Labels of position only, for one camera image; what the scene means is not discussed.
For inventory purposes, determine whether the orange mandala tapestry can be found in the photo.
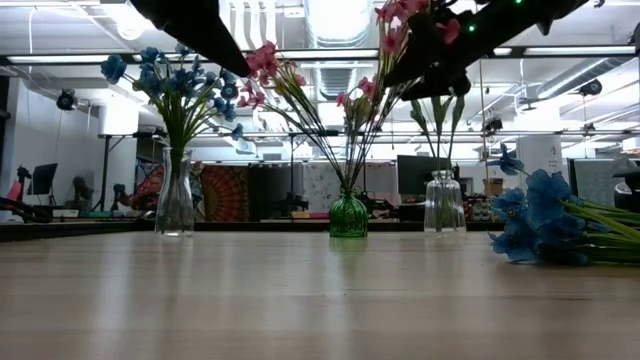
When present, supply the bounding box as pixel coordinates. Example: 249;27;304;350
199;164;251;223

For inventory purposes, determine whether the tall clear glass vase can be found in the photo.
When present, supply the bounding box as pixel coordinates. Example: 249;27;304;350
154;146;195;238

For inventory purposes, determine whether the corrugated silver ceiling duct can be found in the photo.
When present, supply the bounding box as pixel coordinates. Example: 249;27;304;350
304;0;376;101

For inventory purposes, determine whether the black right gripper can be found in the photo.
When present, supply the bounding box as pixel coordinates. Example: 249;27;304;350
384;0;591;101

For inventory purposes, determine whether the white ceiling box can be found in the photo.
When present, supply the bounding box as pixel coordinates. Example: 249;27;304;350
98;102;140;136

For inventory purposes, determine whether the multicolour tapestry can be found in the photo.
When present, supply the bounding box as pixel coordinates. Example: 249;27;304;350
132;159;166;212

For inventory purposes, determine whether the short clear glass vase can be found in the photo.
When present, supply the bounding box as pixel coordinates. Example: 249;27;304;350
423;168;467;236

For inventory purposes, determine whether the small black monitor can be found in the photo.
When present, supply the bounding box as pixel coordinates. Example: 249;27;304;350
27;162;59;197

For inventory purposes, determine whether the red object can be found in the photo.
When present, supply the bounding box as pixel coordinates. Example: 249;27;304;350
2;180;24;209

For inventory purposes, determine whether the slanted silver ceiling duct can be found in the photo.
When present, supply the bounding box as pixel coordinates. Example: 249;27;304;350
537;57;626;99

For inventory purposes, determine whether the green ribbed glass vase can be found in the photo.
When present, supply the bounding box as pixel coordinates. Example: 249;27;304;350
328;189;370;239

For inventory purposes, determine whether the round ceiling lamp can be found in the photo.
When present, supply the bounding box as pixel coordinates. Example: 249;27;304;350
112;9;151;41

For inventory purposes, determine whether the white pillar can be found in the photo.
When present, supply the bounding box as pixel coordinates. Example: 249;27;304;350
517;134;564;176

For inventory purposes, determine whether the large black monitor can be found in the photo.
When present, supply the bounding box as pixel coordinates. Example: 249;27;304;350
396;154;454;197

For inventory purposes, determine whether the black office chair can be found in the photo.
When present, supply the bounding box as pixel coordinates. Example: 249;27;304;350
613;168;640;211

